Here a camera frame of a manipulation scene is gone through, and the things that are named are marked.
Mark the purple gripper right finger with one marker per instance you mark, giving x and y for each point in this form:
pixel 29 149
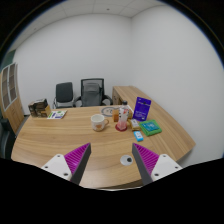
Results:
pixel 152 166

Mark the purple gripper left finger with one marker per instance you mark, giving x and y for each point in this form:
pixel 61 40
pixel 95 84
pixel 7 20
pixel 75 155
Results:
pixel 70 166

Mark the small blue box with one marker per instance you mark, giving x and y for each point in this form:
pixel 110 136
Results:
pixel 138 136

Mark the green flat box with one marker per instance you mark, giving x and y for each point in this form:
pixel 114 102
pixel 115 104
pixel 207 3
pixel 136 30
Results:
pixel 150 127

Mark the yellow snack packet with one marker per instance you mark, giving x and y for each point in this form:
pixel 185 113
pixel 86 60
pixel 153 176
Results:
pixel 134 125

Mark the red round coaster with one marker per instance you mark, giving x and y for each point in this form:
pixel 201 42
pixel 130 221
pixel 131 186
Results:
pixel 120 128

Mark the white ceramic mug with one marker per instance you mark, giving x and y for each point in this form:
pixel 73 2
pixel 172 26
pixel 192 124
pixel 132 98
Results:
pixel 98 122

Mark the clear bottle with pink drink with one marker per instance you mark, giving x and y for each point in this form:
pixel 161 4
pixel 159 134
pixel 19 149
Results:
pixel 123 114

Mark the white and green leaflet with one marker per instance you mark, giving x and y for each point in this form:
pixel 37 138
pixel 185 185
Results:
pixel 57 114

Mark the purple standing card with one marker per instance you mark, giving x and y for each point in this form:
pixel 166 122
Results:
pixel 141 110

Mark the orange juice glass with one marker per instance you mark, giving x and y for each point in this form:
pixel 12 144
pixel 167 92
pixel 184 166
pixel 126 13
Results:
pixel 115 115

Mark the round patterned plate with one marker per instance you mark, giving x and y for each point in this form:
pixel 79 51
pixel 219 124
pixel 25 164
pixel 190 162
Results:
pixel 107 111

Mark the black office chair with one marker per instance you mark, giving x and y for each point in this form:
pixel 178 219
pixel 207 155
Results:
pixel 64 95

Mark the large brown cardboard box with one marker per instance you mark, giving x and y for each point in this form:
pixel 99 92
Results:
pixel 42 108

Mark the small brown cardboard box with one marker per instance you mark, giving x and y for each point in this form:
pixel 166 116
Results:
pixel 32 109

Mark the wooden side desk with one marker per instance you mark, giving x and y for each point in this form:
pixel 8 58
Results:
pixel 130 94

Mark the grey mesh office chair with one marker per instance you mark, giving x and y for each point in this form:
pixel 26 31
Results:
pixel 92 93

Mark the black leather sofa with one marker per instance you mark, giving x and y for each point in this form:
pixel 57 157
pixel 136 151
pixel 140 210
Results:
pixel 7 138

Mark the wooden cabinet with glass doors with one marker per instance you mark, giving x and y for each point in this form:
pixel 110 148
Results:
pixel 10 102

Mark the round desk cable grommet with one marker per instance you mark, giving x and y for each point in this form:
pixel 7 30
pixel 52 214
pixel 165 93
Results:
pixel 126 160

